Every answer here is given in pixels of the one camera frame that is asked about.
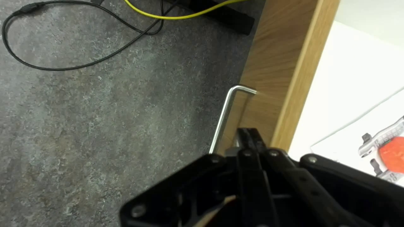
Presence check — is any yellow floor cable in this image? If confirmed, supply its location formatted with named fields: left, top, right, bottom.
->
left=122, top=0, right=246, bottom=22

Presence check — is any black floor cable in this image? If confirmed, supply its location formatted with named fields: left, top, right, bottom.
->
left=1, top=0, right=166, bottom=72

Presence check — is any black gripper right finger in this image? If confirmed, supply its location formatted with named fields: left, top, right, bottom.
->
left=249, top=129, right=404, bottom=227

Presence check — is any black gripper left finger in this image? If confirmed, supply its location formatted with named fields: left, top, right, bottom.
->
left=118, top=128, right=281, bottom=227

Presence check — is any silver drawer handle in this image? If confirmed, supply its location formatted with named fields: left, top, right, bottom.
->
left=206, top=84, right=258, bottom=157

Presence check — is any wooden drawer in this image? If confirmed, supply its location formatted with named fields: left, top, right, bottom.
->
left=219, top=0, right=404, bottom=190

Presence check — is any orange handled ratchet tool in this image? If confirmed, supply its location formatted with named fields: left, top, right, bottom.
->
left=357, top=118, right=404, bottom=185

